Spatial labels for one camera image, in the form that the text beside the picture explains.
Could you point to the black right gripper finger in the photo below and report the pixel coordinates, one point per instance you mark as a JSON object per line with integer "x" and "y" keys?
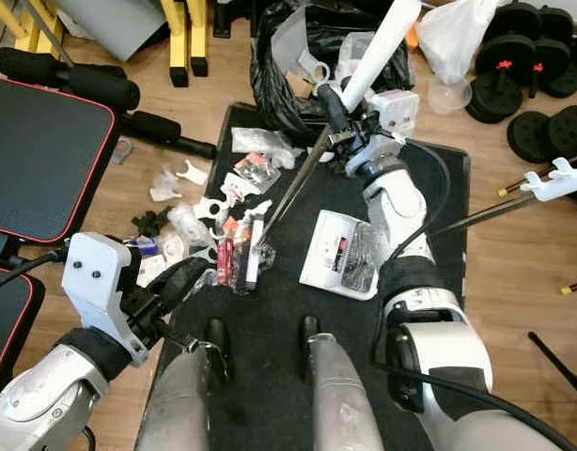
{"x": 335, "y": 107}

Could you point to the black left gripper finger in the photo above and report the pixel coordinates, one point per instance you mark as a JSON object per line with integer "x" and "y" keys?
{"x": 183, "y": 272}
{"x": 193, "y": 289}

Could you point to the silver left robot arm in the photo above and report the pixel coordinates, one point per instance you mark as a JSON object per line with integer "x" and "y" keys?
{"x": 44, "y": 409}

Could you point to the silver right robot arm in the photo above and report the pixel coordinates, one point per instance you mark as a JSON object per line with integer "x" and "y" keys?
{"x": 401, "y": 216}

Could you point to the brown cardboard piece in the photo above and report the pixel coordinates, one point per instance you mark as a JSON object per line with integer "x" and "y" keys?
{"x": 298, "y": 85}

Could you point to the clear plastic bag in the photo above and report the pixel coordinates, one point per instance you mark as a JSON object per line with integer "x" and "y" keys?
{"x": 190, "y": 225}

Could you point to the crumpled clear bubble wrap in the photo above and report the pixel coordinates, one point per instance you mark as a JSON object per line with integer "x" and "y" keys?
{"x": 347, "y": 58}

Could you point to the black rubbish bag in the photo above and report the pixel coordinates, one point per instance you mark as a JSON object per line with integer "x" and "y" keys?
{"x": 274, "y": 99}

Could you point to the grey left robot leg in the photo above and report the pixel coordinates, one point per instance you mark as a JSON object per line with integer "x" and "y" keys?
{"x": 185, "y": 404}

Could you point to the grey robot leg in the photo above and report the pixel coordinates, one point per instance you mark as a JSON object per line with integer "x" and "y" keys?
{"x": 185, "y": 404}
{"x": 345, "y": 404}

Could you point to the clear bubble wrap pouch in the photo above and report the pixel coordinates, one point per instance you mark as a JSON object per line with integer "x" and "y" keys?
{"x": 256, "y": 141}

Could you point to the crumpled white plastic scrap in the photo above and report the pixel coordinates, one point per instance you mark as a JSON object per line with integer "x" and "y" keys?
{"x": 166, "y": 188}

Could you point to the grey foam sheet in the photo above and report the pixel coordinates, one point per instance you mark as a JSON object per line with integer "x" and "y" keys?
{"x": 288, "y": 33}

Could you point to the white plastic piece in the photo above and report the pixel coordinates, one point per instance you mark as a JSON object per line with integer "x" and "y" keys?
{"x": 258, "y": 207}
{"x": 193, "y": 174}

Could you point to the clear plastic bowl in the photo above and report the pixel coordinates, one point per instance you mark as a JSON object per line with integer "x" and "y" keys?
{"x": 453, "y": 99}

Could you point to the clear packet with red card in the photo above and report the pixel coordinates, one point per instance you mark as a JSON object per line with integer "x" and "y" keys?
{"x": 256, "y": 174}

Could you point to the white plastic bag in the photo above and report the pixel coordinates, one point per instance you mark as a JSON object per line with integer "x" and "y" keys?
{"x": 453, "y": 42}

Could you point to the black weight plate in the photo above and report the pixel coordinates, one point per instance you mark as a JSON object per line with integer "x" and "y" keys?
{"x": 570, "y": 132}
{"x": 493, "y": 99}
{"x": 528, "y": 136}

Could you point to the black dumbbell with red collar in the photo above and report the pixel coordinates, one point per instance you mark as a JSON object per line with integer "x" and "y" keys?
{"x": 495, "y": 52}
{"x": 561, "y": 70}

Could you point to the black weight bench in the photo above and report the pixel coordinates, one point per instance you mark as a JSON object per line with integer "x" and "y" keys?
{"x": 44, "y": 169}

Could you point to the grey right robot leg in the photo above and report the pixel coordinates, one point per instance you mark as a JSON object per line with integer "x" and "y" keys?
{"x": 345, "y": 404}

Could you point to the grey rolled foam mat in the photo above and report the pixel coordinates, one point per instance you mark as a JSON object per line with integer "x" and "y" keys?
{"x": 110, "y": 23}

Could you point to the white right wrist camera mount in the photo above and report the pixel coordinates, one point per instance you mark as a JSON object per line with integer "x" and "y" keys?
{"x": 397, "y": 113}

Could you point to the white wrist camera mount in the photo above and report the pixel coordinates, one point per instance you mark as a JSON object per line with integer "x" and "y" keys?
{"x": 101, "y": 282}
{"x": 397, "y": 113}

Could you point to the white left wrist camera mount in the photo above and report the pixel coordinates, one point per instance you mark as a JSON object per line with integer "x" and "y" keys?
{"x": 101, "y": 282}

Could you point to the yellow steel exercise frame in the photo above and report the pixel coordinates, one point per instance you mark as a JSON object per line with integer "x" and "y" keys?
{"x": 174, "y": 38}

